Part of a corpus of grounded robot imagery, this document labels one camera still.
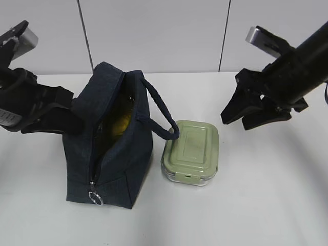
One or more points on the dark blue lunch bag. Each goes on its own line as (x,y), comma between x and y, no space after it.
(102,170)

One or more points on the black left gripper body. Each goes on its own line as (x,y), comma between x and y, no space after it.
(25,101)

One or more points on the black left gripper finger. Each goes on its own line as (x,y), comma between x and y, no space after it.
(45,125)
(63,120)

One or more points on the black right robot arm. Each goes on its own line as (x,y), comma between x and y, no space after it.
(308,60)

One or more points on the green lid glass container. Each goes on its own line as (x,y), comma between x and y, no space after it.
(192,159)

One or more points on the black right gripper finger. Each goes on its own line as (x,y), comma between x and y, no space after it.
(268,114)
(242,103)

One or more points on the yellow pear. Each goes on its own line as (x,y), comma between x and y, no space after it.
(119,126)

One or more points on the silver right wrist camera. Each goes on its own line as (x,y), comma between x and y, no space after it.
(266,41)

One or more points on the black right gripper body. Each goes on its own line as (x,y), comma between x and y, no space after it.
(285,89)

